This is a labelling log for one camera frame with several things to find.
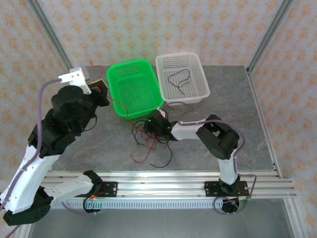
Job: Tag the green plastic mesh basket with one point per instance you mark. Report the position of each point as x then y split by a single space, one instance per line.
138 84

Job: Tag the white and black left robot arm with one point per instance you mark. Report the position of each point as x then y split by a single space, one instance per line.
29 178

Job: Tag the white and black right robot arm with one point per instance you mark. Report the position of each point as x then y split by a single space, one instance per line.
185 130

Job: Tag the white plastic mesh basket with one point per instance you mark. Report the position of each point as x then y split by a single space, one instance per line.
171 64

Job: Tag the aluminium table side rail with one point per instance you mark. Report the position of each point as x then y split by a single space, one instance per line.
260 111
74 71

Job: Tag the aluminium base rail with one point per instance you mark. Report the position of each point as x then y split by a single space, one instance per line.
158 184

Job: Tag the aluminium frame post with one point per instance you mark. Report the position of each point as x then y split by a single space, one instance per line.
53 34
268 34

